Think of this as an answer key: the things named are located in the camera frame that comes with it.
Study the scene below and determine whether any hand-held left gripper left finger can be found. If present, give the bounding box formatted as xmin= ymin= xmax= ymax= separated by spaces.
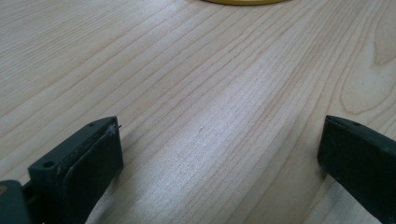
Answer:
xmin=21 ymin=116 xmax=124 ymax=224

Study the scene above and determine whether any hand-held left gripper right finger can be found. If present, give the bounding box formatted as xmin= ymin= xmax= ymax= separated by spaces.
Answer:
xmin=317 ymin=115 xmax=396 ymax=224

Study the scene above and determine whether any yellow round plate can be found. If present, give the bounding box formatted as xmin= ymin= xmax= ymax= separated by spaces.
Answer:
xmin=200 ymin=0 xmax=289 ymax=7

